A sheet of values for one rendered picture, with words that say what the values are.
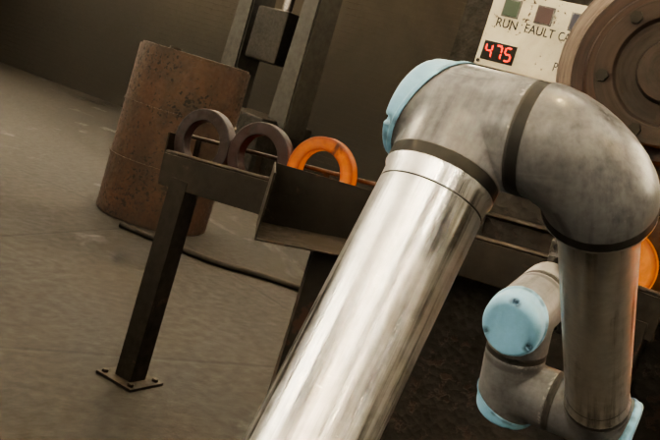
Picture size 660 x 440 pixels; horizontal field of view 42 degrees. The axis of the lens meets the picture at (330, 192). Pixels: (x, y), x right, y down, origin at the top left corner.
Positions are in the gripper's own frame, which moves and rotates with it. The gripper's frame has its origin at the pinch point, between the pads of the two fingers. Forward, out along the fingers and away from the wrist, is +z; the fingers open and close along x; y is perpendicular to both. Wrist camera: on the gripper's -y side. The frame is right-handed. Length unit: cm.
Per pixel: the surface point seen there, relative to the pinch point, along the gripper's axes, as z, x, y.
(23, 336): -11, 142, -75
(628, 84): 22.7, 6.8, 27.0
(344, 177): 21, 65, -10
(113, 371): -3, 114, -77
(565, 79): 29.5, 20.9, 23.6
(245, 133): 21, 96, -8
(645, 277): 21.7, -6.2, -8.7
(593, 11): 34, 20, 37
